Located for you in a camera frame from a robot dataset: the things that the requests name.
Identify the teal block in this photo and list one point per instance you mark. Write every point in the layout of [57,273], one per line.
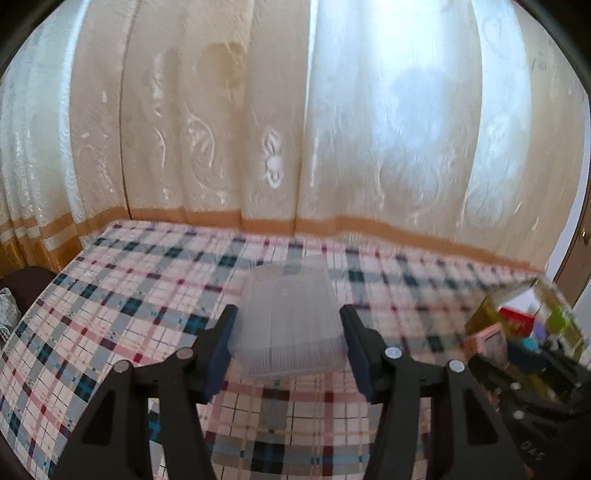
[530,345]

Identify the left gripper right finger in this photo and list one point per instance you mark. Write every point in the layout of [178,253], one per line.
[468,438]

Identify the red printed box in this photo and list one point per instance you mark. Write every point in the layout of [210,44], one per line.
[516,324]

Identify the cream lace curtain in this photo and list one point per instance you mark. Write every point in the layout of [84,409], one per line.
[457,126]

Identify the green soccer dice cube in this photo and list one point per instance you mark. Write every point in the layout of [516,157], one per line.
[558,322]

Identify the grey knitted cloth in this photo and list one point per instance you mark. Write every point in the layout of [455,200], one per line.
[10,314]

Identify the purple block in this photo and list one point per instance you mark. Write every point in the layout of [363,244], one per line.
[539,330]

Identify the gold tin storage box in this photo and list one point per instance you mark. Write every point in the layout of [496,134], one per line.
[536,297]

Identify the wooden door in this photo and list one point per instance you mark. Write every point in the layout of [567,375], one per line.
[573,273]

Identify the clear plastic toothpick box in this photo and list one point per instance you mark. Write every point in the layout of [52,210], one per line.
[288,322]

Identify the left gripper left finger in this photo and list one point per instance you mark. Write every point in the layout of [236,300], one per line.
[111,438]

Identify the dark brown chair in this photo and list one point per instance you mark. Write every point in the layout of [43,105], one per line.
[27,284]

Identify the plaid tablecloth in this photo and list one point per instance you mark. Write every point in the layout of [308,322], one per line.
[143,290]

